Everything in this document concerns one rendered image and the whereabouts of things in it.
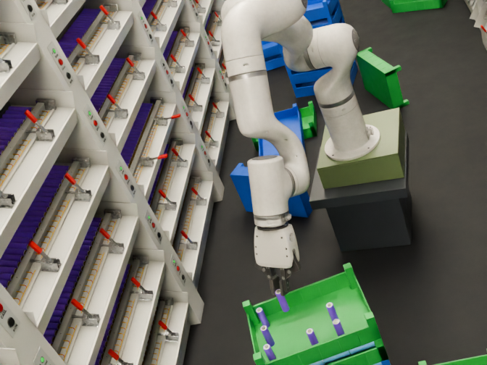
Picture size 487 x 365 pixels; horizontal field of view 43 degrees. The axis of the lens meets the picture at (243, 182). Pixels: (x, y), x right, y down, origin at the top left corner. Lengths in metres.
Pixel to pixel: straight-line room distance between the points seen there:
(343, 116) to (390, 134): 0.19
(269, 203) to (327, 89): 0.62
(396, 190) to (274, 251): 0.67
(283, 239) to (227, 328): 0.80
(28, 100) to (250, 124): 0.68
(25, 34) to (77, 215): 0.48
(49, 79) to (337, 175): 0.95
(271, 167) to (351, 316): 0.45
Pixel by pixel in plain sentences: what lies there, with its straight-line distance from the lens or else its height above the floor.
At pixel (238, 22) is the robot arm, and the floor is 1.05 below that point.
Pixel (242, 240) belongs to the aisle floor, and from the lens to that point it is 2.50.
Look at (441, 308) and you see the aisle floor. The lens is 2.03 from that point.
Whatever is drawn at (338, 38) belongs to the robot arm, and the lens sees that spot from 1.87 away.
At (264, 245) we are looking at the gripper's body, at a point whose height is 0.59.
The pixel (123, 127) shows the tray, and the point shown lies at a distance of 2.02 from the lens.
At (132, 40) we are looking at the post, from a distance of 2.43.
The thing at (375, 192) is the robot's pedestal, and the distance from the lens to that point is 2.04.
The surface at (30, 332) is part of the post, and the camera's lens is 1.42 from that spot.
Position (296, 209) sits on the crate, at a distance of 2.47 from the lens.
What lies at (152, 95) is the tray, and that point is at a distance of 2.52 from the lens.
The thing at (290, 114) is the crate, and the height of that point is 0.11.
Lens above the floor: 1.53
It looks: 33 degrees down
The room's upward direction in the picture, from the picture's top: 24 degrees counter-clockwise
